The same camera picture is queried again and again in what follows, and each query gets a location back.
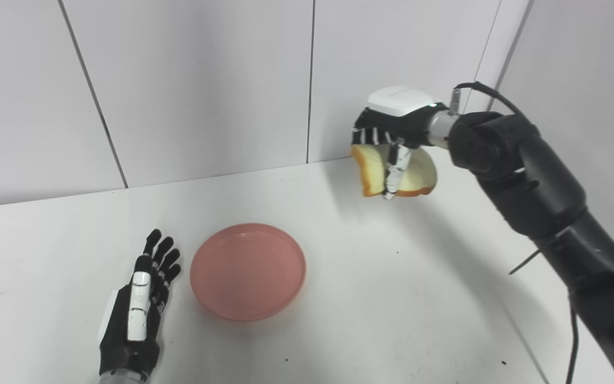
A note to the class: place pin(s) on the slice of white bread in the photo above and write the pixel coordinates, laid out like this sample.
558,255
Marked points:
372,170

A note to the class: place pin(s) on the pink round plate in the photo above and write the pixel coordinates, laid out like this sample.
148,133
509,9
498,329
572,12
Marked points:
248,272

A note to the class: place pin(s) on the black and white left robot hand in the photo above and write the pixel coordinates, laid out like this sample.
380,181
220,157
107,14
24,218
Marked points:
120,346

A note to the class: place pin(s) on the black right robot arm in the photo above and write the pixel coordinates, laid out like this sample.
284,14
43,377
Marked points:
541,181

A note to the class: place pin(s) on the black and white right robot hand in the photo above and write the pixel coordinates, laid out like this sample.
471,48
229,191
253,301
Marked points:
405,125

